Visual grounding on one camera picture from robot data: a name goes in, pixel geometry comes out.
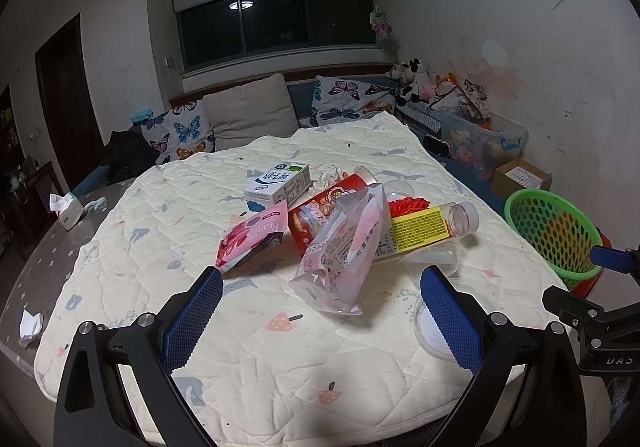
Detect clear bottle yellow label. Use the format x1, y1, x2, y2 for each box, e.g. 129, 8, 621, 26
375, 201, 480, 259

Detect red knitted heart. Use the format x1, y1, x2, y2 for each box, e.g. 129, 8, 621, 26
388, 197, 430, 219

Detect clear pink plastic bag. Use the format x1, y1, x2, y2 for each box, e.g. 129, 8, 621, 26
288, 183, 390, 316

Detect red snack canister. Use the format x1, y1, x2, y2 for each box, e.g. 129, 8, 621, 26
288, 166, 376, 254

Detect pink snack pouch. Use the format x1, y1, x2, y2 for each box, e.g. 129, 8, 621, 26
214, 200, 288, 273

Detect blue white milk carton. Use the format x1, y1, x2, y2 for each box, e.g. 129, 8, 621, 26
243, 162, 311, 206

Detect red plastic stool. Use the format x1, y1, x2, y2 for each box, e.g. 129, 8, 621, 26
569, 230, 614, 298

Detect green plastic waste basket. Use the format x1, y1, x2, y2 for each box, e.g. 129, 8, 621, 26
504, 188, 602, 289

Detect brown cardboard box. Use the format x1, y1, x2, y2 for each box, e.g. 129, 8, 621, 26
490, 158, 552, 200

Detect white quilted table cover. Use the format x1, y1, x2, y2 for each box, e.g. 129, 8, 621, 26
34, 110, 572, 445

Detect clear toy storage bin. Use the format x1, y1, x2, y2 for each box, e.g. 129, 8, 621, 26
439, 108, 528, 181

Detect black clothing pile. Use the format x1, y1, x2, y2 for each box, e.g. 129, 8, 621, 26
102, 130, 160, 184

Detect cow plush toy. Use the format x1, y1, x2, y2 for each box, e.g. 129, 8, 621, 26
386, 57, 435, 106

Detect right butterfly pillow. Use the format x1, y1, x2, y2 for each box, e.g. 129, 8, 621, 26
309, 76, 395, 126

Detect butterfly pillow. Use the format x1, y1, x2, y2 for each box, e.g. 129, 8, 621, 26
141, 102, 215, 166
309, 76, 395, 126

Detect left butterfly pillow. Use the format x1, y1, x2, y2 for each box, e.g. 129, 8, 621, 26
141, 102, 215, 166

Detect colourful paper flower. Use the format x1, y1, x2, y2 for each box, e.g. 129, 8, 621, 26
370, 6, 399, 60

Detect beige cushion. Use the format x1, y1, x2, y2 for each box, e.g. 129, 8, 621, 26
202, 74, 299, 152

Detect dark window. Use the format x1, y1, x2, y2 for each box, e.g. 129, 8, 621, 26
176, 0, 376, 72

